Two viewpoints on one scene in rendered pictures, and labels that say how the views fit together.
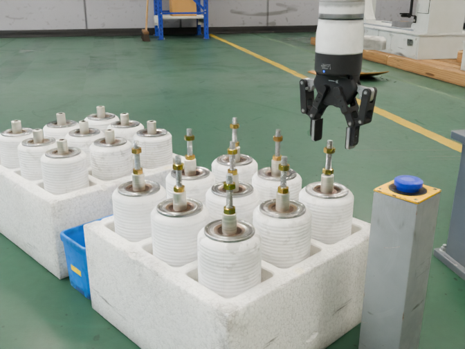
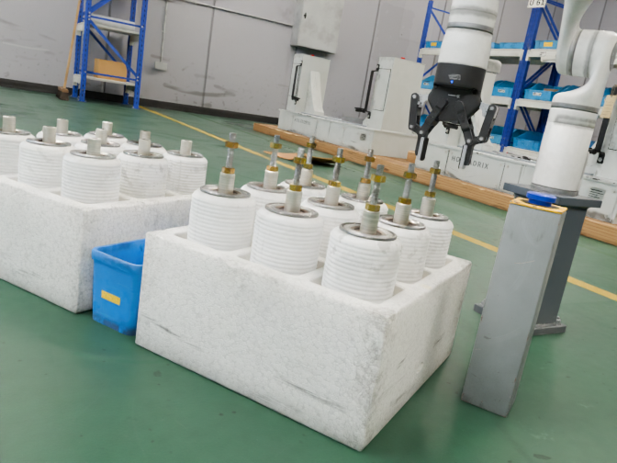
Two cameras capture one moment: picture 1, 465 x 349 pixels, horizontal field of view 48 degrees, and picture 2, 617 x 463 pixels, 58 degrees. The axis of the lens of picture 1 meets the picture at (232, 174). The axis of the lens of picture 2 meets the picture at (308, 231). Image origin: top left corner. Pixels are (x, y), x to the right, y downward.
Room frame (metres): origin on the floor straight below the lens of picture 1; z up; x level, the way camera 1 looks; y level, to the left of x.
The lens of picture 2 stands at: (0.04, 0.30, 0.41)
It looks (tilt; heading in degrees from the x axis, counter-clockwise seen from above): 13 degrees down; 342
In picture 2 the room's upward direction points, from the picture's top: 10 degrees clockwise
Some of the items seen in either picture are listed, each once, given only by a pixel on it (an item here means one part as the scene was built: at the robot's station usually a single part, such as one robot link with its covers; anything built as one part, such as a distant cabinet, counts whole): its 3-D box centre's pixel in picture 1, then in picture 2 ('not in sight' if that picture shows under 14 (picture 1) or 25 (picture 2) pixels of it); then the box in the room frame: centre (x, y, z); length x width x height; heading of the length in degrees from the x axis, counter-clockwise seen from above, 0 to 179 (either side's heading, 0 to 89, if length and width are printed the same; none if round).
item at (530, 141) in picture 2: not in sight; (540, 141); (5.44, -4.02, 0.36); 0.50 x 0.38 x 0.21; 103
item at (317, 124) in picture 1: (317, 129); (422, 149); (0.88, -0.15, 0.36); 0.02 x 0.01 x 0.04; 134
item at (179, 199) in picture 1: (179, 200); (293, 201); (0.78, 0.09, 0.26); 0.02 x 0.02 x 0.03
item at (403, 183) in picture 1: (407, 185); (540, 200); (0.71, -0.25, 0.32); 0.04 x 0.04 x 0.02
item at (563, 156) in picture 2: not in sight; (563, 152); (1.04, -0.56, 0.39); 0.09 x 0.09 x 0.17; 13
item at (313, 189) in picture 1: (326, 190); (425, 215); (0.86, -0.17, 0.25); 0.08 x 0.08 x 0.01
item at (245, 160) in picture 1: (234, 160); (305, 185); (1.03, 0.00, 0.25); 0.08 x 0.08 x 0.01
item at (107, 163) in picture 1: (113, 179); (139, 200); (1.17, 0.28, 0.16); 0.10 x 0.10 x 0.18
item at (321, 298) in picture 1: (232, 269); (314, 299); (0.86, 0.00, 0.09); 0.39 x 0.39 x 0.18; 43
